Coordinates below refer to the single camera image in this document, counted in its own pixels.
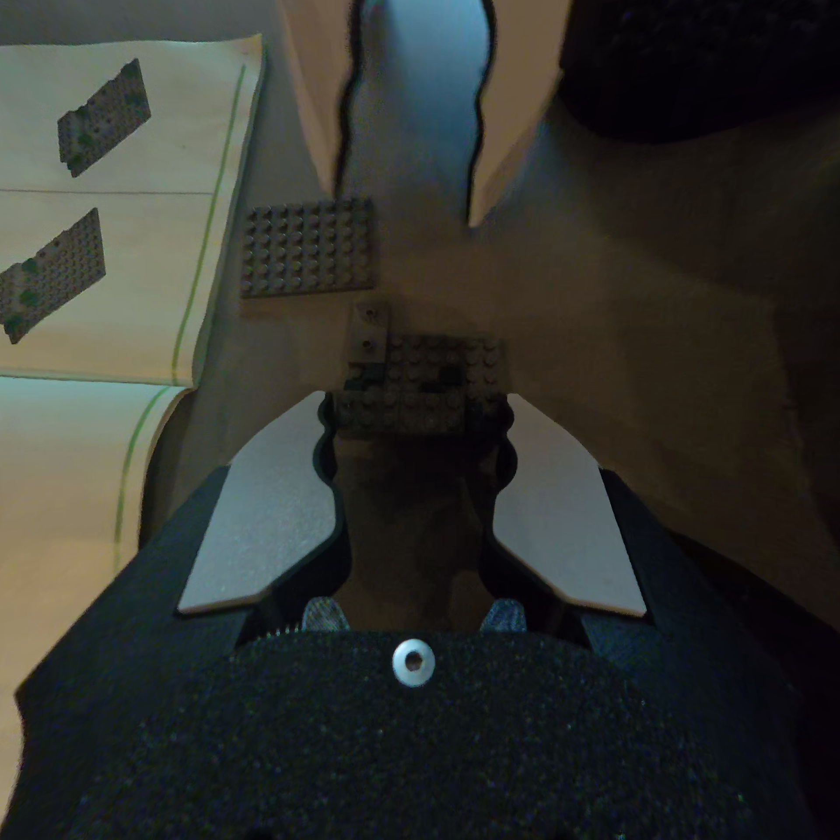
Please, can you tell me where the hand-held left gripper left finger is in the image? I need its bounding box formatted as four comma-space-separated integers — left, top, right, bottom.
175, 390, 353, 618

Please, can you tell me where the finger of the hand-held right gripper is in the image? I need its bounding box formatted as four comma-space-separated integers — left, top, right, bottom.
466, 0, 573, 229
277, 0, 366, 199

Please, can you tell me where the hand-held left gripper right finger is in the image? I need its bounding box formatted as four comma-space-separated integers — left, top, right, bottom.
484, 392, 648, 619

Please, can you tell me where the dark grey studded brick plate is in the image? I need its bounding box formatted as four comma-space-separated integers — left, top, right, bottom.
238, 196, 382, 301

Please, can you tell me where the grey brick plate assembly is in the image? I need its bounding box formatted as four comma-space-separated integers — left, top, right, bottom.
333, 301, 511, 439

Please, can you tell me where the grey desk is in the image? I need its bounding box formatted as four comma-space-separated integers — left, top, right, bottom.
0, 0, 840, 657

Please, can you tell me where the black dimpled tray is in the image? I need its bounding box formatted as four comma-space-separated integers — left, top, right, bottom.
560, 0, 840, 143

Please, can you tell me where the open instruction booklet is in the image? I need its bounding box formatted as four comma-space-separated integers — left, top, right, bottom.
0, 33, 268, 749

